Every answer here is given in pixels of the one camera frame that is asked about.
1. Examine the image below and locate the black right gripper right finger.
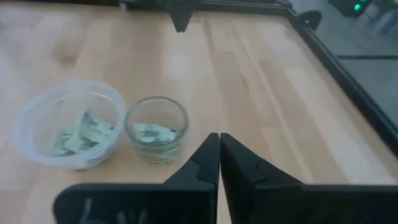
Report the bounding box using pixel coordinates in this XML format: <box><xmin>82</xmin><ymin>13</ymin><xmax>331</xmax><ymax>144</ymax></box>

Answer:
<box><xmin>220</xmin><ymin>133</ymin><xmax>398</xmax><ymax>224</ymax></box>

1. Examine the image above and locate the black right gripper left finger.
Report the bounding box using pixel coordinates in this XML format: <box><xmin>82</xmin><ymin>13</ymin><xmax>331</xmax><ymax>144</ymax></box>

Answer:
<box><xmin>52</xmin><ymin>133</ymin><xmax>221</xmax><ymax>224</ymax></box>

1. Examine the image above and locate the pale printed paper sachet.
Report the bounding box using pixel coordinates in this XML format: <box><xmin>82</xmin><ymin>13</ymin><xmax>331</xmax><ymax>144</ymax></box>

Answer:
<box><xmin>49</xmin><ymin>130</ymin><xmax>75</xmax><ymax>157</ymax></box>
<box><xmin>132</xmin><ymin>122</ymin><xmax>178</xmax><ymax>144</ymax></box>
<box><xmin>77</xmin><ymin>110</ymin><xmax>116</xmax><ymax>141</ymax></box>
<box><xmin>65</xmin><ymin>133</ymin><xmax>103</xmax><ymax>154</ymax></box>

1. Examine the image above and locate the small clear glass jar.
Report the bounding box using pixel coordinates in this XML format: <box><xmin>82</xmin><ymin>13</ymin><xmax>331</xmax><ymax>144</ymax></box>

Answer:
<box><xmin>124</xmin><ymin>95</ymin><xmax>190</xmax><ymax>164</ymax></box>

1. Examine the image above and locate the translucent round plastic container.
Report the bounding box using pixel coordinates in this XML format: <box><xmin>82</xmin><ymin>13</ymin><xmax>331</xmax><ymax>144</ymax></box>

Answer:
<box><xmin>11</xmin><ymin>79</ymin><xmax>127</xmax><ymax>170</ymax></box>

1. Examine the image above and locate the black box with green light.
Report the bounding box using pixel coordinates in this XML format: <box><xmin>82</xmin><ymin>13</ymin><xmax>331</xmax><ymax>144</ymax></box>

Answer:
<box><xmin>328</xmin><ymin>0</ymin><xmax>374</xmax><ymax>18</ymax></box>

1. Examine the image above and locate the black table frame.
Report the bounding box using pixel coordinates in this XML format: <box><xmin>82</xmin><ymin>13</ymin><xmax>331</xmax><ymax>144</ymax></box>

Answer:
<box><xmin>119</xmin><ymin>0</ymin><xmax>398</xmax><ymax>156</ymax></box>

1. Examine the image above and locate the black rounded corner bracket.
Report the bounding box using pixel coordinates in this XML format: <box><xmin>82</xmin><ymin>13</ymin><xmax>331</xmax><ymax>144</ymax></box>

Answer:
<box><xmin>294</xmin><ymin>9</ymin><xmax>323</xmax><ymax>32</ymax></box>

